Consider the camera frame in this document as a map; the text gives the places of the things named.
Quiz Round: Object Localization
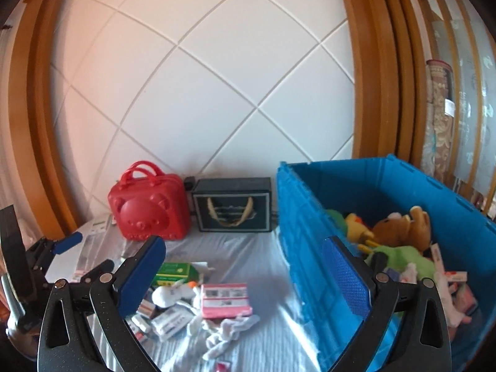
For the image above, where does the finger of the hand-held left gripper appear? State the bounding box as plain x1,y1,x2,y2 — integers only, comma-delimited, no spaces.
79,259,116,285
25,232,83,280

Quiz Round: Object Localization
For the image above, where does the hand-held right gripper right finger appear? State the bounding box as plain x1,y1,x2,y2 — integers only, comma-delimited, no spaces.
323,236,453,372

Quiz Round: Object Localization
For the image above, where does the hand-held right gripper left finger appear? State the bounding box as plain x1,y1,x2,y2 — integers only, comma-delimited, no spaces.
37,236,167,372

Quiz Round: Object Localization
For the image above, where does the blue plastic crate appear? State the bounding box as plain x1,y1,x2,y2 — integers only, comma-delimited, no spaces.
276,154,496,372

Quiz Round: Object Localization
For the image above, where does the pink tissue pack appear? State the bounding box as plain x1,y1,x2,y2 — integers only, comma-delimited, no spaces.
200,283,253,319

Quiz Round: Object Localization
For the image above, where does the clear plastic packet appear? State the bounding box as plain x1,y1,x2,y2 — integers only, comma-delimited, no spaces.
75,234,117,280

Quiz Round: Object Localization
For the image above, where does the green cardboard box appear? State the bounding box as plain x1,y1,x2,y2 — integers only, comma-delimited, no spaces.
154,262,200,286

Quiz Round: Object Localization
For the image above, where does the white green-striped box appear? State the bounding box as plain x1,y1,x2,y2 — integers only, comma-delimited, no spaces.
90,217,117,235

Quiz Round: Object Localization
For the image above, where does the pile of medicine boxes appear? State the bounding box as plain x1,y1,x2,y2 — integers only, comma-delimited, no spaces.
128,298,196,343

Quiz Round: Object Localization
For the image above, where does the yellow plush toy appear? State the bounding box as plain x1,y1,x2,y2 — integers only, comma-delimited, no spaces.
343,213,374,249

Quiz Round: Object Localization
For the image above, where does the red bear-face case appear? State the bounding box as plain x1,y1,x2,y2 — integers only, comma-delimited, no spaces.
108,161,191,241

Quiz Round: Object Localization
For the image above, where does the white paper leaflet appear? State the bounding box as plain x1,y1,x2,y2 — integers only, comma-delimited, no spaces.
192,261,215,280

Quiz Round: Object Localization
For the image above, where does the small green plush toy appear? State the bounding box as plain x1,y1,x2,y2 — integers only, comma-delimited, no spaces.
325,209,349,233

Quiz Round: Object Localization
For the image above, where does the large green plush toy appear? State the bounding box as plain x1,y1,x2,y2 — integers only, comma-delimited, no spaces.
366,246,436,280

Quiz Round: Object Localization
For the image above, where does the brown teddy bear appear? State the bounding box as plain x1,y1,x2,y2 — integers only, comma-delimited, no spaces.
372,205,432,252

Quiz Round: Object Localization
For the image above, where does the white red slim box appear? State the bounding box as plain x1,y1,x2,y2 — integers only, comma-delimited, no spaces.
430,242,444,276

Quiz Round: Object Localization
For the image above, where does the white sock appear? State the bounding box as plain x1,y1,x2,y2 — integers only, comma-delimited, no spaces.
186,315,260,361

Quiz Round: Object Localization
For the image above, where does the pink plush toy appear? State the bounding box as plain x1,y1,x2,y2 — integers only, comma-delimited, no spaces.
434,271,479,330

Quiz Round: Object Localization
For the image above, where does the rolled patterned carpet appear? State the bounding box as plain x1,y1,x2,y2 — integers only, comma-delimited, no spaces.
422,59,458,187

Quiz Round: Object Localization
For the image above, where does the wooden slat glass partition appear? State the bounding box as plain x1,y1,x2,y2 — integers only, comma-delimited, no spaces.
411,0,496,218

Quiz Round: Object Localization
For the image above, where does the dark gift box with handle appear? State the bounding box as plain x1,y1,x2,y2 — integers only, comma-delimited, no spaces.
192,177,272,234

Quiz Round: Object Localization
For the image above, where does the wooden wall frame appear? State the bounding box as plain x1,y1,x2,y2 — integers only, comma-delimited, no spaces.
8,0,427,241

